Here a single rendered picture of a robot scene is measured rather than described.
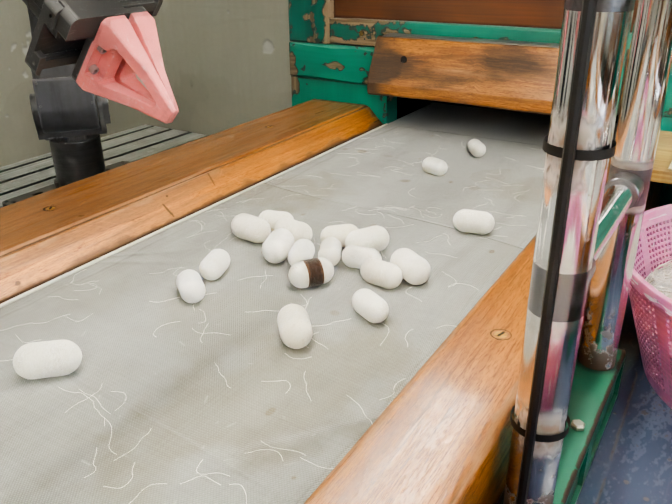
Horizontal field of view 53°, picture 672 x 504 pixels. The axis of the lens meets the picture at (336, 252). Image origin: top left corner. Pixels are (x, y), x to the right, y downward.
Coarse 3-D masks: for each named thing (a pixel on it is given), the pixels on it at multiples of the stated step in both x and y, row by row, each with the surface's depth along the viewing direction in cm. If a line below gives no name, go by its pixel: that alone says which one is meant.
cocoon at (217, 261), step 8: (208, 256) 50; (216, 256) 50; (224, 256) 51; (200, 264) 50; (208, 264) 50; (216, 264) 50; (224, 264) 51; (200, 272) 50; (208, 272) 50; (216, 272) 50
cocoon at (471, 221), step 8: (456, 216) 58; (464, 216) 57; (472, 216) 57; (480, 216) 57; (488, 216) 57; (456, 224) 58; (464, 224) 57; (472, 224) 57; (480, 224) 57; (488, 224) 57; (472, 232) 58; (480, 232) 57; (488, 232) 57
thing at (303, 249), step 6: (300, 240) 53; (306, 240) 53; (294, 246) 52; (300, 246) 52; (306, 246) 52; (312, 246) 53; (294, 252) 51; (300, 252) 51; (306, 252) 51; (312, 252) 52; (288, 258) 52; (294, 258) 51; (300, 258) 51; (306, 258) 51
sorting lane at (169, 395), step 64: (384, 128) 90; (256, 192) 68; (320, 192) 68; (384, 192) 68; (448, 192) 67; (512, 192) 67; (128, 256) 55; (192, 256) 55; (256, 256) 55; (384, 256) 54; (448, 256) 54; (512, 256) 54; (0, 320) 46; (64, 320) 46; (128, 320) 46; (192, 320) 45; (256, 320) 45; (320, 320) 45; (384, 320) 45; (448, 320) 45; (0, 384) 39; (64, 384) 39; (128, 384) 39; (192, 384) 39; (256, 384) 39; (320, 384) 39; (384, 384) 39; (0, 448) 34; (64, 448) 34; (128, 448) 34; (192, 448) 34; (256, 448) 34; (320, 448) 34
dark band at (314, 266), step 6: (312, 258) 49; (306, 264) 49; (312, 264) 49; (318, 264) 49; (312, 270) 48; (318, 270) 49; (312, 276) 48; (318, 276) 49; (312, 282) 49; (318, 282) 49
